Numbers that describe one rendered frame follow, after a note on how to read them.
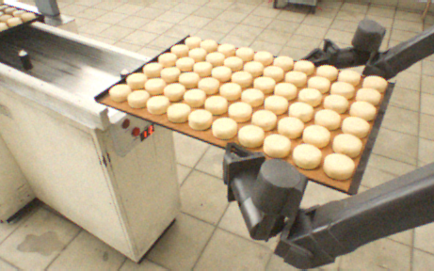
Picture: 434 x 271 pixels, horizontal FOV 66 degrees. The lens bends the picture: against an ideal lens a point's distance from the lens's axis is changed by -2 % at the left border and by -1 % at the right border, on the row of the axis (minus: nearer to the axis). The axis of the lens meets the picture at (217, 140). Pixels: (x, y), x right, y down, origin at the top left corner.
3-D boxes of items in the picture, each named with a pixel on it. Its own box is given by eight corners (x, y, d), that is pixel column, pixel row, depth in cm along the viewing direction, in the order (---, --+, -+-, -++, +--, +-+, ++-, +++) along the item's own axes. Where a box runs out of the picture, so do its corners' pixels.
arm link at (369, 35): (379, 84, 88) (390, 67, 93) (400, 48, 79) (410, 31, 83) (338, 66, 92) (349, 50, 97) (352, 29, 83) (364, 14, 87)
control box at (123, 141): (115, 154, 107) (105, 119, 97) (162, 115, 122) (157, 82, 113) (123, 158, 105) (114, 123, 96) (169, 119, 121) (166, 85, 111)
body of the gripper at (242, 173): (225, 195, 62) (236, 227, 57) (225, 155, 56) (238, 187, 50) (258, 188, 64) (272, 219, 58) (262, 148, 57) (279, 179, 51)
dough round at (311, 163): (299, 172, 59) (301, 165, 58) (287, 154, 63) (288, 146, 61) (325, 166, 60) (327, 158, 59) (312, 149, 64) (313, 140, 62)
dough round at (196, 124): (214, 129, 69) (214, 121, 68) (190, 132, 69) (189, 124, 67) (210, 115, 73) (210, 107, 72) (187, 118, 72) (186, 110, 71)
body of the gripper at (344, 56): (321, 38, 89) (345, 35, 91) (314, 71, 96) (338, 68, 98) (333, 49, 85) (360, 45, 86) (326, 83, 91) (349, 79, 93)
